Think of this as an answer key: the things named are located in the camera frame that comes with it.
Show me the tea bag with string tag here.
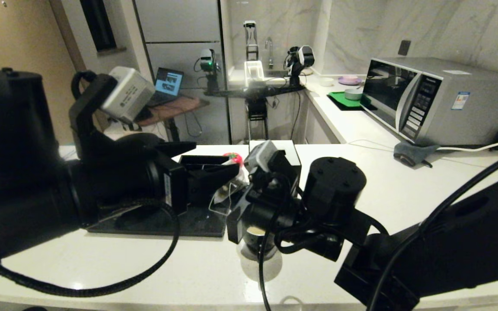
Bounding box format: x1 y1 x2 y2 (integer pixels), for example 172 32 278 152
209 166 249 216

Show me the black electric kettle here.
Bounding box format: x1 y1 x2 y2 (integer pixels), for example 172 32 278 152
115 133 166 152

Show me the black compartment organizer box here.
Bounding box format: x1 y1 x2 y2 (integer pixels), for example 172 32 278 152
179 155 234 173

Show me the black mug white inside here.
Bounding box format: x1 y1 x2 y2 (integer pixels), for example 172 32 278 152
243 225 275 263

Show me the red tomato kitchen timer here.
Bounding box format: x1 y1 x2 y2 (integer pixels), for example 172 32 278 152
223 152 244 167

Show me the wooden desk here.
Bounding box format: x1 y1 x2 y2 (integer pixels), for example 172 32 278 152
139 96 210 145

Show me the black serving tray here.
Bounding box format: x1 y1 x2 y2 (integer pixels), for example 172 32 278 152
87 203 228 237

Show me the black tissue box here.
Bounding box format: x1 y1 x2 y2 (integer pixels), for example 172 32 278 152
249 139 301 173

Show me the open laptop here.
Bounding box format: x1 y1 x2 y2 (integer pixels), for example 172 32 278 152
155 67 185 107

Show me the green tray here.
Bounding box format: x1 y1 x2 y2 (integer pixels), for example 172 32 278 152
327 91 373 111

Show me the chrome faucet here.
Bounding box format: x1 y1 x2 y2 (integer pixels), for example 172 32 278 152
265 37 275 69

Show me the dark window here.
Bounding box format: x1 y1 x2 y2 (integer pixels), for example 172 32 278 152
80 0 118 52

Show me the dark grey cloth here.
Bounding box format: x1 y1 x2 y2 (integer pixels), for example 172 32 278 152
393 141 441 168

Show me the tan wooden door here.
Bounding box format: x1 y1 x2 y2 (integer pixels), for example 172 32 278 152
0 0 77 145

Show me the silver microwave oven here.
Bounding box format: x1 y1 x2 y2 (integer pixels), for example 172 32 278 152
360 57 498 146

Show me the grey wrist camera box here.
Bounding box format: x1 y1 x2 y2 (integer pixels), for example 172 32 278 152
244 140 278 173
101 66 156 125

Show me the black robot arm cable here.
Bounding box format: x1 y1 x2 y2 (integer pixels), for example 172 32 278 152
0 199 180 298
259 149 498 311

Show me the thin white cord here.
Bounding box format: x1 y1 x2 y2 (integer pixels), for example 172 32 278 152
347 138 399 149

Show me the thick white power cable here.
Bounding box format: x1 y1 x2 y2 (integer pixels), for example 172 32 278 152
437 136 498 152

